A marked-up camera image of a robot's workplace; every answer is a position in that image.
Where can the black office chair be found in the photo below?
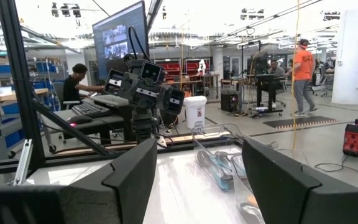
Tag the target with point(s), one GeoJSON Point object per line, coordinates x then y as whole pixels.
{"type": "Point", "coordinates": [319, 79]}

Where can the black computer tower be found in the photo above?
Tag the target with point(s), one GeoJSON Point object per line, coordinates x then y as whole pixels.
{"type": "Point", "coordinates": [228, 101]}

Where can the wooden top workbench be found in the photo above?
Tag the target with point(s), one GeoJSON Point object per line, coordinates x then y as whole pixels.
{"type": "Point", "coordinates": [11, 95]}

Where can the grey laptop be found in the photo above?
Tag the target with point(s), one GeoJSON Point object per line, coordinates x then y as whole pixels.
{"type": "Point", "coordinates": [110, 100]}

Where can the black striped floor mat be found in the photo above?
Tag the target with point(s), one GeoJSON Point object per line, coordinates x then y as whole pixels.
{"type": "Point", "coordinates": [300, 123]}

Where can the black side desk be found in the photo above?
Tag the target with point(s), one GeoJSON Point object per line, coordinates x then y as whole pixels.
{"type": "Point", "coordinates": [104, 123]}

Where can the white trash can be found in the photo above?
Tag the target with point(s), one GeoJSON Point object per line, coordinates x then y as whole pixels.
{"type": "Point", "coordinates": [195, 112]}

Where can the black keyboard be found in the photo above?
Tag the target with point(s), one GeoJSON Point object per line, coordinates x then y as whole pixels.
{"type": "Point", "coordinates": [89, 110]}

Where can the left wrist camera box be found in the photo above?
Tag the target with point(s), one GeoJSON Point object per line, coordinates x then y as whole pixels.
{"type": "Point", "coordinates": [151, 72]}

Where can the grey office chair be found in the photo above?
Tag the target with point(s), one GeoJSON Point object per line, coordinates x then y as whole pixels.
{"type": "Point", "coordinates": [57, 93]}

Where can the black standing desk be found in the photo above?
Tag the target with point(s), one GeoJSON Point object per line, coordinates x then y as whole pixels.
{"type": "Point", "coordinates": [261, 79]}

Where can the black computer mouse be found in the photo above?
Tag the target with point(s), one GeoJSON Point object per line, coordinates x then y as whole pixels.
{"type": "Point", "coordinates": [79, 119]}

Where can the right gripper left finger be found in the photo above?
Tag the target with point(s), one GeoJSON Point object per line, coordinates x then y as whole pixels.
{"type": "Point", "coordinates": [135, 174]}

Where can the silver aluminium bracket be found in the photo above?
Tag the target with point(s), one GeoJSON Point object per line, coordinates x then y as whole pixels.
{"type": "Point", "coordinates": [23, 161]}

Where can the white pillar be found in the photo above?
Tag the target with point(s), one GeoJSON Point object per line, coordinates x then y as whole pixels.
{"type": "Point", "coordinates": [351, 62]}

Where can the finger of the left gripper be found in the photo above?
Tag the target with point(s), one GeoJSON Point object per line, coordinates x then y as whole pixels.
{"type": "Point", "coordinates": [114, 81]}
{"type": "Point", "coordinates": [175, 101]}

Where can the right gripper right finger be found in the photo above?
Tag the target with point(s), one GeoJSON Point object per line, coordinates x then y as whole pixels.
{"type": "Point", "coordinates": [275, 186]}

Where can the red portable power unit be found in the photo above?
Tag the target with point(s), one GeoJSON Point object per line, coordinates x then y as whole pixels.
{"type": "Point", "coordinates": [357, 137]}

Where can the large black display screen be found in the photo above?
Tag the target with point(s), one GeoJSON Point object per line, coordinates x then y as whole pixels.
{"type": "Point", "coordinates": [120, 37]}

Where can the red bin shelf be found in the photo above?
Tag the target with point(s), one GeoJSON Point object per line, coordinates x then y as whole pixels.
{"type": "Point", "coordinates": [172, 66]}

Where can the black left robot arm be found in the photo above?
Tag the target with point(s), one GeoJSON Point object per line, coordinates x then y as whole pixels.
{"type": "Point", "coordinates": [143, 124]}

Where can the person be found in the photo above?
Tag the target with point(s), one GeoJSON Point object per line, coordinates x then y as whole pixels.
{"type": "Point", "coordinates": [303, 65]}
{"type": "Point", "coordinates": [277, 73]}
{"type": "Point", "coordinates": [71, 88]}

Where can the clear plastic bin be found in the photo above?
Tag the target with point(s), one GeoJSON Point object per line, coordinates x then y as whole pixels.
{"type": "Point", "coordinates": [238, 186]}
{"type": "Point", "coordinates": [204, 137]}

